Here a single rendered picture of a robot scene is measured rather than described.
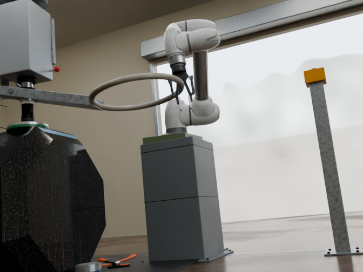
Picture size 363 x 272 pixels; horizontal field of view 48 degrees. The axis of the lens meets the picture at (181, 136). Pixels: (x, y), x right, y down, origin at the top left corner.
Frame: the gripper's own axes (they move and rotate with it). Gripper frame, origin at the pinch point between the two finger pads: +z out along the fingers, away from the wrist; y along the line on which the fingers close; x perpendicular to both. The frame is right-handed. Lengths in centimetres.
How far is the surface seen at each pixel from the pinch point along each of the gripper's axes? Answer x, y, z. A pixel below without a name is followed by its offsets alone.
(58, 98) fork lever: -5, 64, -16
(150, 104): -20.7, 17.9, -9.4
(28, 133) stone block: -2, 80, 1
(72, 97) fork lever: -2, 57, -14
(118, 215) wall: -570, 132, 12
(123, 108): -18.8, 33.3, -9.3
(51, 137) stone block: -7, 71, 3
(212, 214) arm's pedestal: -87, -9, 54
